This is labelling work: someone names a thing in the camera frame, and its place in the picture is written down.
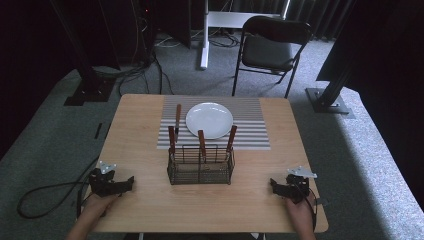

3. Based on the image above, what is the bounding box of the bundle of floor cables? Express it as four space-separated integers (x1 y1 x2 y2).
94 31 176 98

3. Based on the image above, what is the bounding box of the black wire cutlery basket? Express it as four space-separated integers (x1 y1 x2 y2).
166 143 236 186

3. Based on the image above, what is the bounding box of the black folding chair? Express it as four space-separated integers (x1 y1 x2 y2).
231 15 314 100

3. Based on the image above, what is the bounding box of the person's left hand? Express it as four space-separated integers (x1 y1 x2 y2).
81 193 120 222

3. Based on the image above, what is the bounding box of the wooden-handled knife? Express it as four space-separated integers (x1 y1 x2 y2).
174 103 183 145

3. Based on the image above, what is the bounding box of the wooden-handled cutlery piece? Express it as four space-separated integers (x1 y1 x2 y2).
197 129 208 165
225 124 239 155
167 125 177 158

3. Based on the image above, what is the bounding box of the white desk frame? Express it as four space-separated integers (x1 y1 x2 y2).
198 0 292 71

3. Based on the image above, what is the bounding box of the black metal stand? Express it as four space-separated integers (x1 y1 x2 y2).
305 56 356 120
49 0 117 107

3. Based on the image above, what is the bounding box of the grey striped placemat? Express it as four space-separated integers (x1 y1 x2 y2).
156 95 272 151

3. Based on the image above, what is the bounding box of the white round plate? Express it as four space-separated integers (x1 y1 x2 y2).
185 101 235 141

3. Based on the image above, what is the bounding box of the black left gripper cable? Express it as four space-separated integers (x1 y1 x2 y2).
16 155 101 220

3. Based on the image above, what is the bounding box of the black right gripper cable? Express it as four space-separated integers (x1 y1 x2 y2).
307 187 318 232

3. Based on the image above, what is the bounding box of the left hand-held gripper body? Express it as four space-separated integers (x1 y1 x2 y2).
87 160 125 198

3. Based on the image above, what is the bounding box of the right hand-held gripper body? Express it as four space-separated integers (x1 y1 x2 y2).
281 165 318 205

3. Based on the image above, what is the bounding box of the person's right hand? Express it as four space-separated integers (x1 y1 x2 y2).
285 192 317 232

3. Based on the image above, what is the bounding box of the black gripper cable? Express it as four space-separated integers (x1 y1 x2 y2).
307 187 318 232
16 155 101 220

